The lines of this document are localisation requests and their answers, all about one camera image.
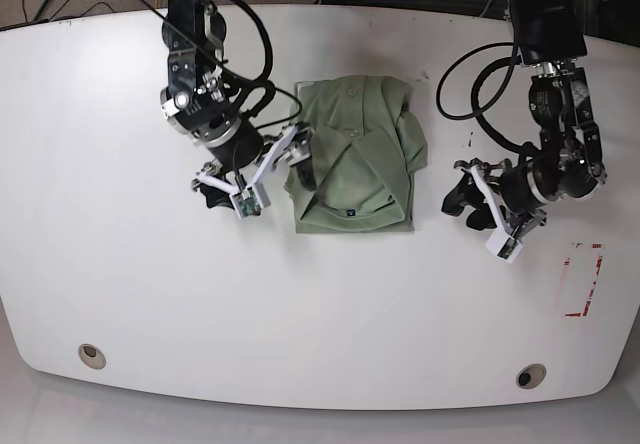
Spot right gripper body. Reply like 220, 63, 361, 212
191, 122, 313, 197

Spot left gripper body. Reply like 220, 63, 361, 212
454, 158, 549, 239

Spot green t-shirt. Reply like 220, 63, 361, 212
284, 75, 428, 234

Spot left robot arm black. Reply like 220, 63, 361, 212
441, 0, 606, 240

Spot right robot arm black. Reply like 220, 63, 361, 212
160, 0, 317, 218

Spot red tape rectangle marking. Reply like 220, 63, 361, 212
559, 242, 605, 318

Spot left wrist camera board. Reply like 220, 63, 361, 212
485, 229, 523, 264

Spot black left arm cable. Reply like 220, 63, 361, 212
437, 38, 531, 158

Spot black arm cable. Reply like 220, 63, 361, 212
437, 38, 531, 158
97, 0, 304, 130

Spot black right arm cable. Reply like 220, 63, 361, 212
97, 0, 304, 130

